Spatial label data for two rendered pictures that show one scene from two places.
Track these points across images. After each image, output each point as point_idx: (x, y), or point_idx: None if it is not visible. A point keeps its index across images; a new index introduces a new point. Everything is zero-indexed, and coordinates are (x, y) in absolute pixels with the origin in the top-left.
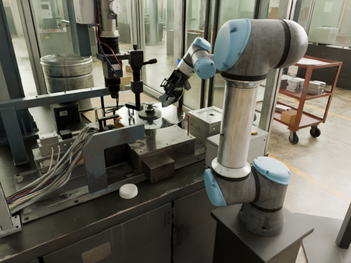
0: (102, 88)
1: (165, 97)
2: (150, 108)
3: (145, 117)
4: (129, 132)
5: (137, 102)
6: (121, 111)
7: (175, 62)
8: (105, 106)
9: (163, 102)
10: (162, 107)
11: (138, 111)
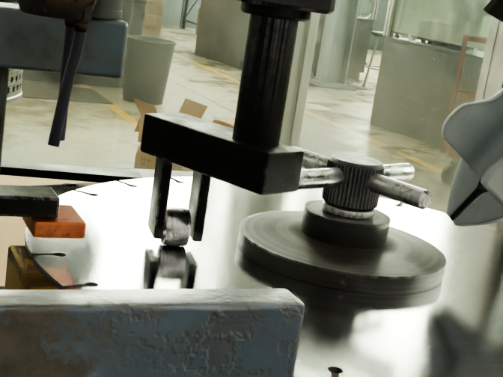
0: (5, 7)
1: (500, 133)
2: (358, 206)
3: (300, 268)
4: (84, 375)
5: (258, 107)
6: (108, 201)
7: (500, 28)
8: (14, 164)
9: (495, 162)
10: (453, 218)
11: (239, 224)
